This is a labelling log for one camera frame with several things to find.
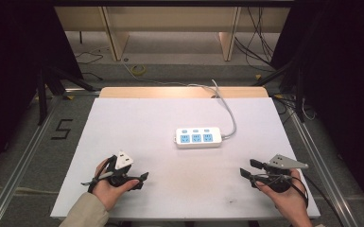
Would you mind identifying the thin black floor cable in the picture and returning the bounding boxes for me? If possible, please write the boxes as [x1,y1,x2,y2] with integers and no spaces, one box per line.
[75,49,105,81]

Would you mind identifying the person's right hand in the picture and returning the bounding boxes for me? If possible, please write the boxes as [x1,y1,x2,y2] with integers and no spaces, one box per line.
[254,167,310,219]

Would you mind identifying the black curtain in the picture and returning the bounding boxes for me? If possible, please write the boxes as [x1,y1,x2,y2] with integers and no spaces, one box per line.
[269,0,364,218]
[0,0,85,185]

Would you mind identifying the yellow tape roll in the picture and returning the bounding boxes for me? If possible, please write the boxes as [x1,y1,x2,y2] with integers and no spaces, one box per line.
[130,63,147,77]

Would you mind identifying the light wooden bench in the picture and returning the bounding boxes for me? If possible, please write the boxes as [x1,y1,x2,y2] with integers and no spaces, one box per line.
[54,6,291,62]

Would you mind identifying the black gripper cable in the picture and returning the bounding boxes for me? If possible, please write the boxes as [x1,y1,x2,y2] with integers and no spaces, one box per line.
[282,171,345,227]

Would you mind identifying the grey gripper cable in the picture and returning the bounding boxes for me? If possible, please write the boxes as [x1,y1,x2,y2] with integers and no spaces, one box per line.
[80,170,115,187]

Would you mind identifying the white board cover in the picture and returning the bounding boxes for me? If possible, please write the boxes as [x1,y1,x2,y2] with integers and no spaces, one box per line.
[49,96,321,221]

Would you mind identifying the white power strip blue sockets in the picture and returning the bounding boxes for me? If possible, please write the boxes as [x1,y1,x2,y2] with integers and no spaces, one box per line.
[173,126,223,149]

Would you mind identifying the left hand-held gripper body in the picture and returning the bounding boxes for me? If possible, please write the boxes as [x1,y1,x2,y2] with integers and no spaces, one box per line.
[106,150,135,188]

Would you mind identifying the metal floor rail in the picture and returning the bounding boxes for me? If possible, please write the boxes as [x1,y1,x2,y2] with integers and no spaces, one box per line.
[285,103,362,227]
[0,94,64,227]

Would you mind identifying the person's left hand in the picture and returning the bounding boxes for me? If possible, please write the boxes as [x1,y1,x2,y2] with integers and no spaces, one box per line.
[92,156,140,212]

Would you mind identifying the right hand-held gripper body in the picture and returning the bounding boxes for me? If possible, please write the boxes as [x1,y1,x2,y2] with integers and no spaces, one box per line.
[258,153,310,194]

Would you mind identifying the black tripod stand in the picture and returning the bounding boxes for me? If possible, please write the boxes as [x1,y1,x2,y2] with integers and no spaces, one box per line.
[36,64,97,127]
[251,58,307,123]

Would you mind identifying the white power strip cable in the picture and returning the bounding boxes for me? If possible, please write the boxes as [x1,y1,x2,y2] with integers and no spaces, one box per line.
[122,60,237,141]

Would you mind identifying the wooden table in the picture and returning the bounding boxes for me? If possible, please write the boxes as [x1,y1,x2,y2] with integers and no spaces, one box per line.
[98,86,269,99]

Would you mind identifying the bundle of black cables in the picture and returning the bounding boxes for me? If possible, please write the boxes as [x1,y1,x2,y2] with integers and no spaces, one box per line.
[234,6,276,69]

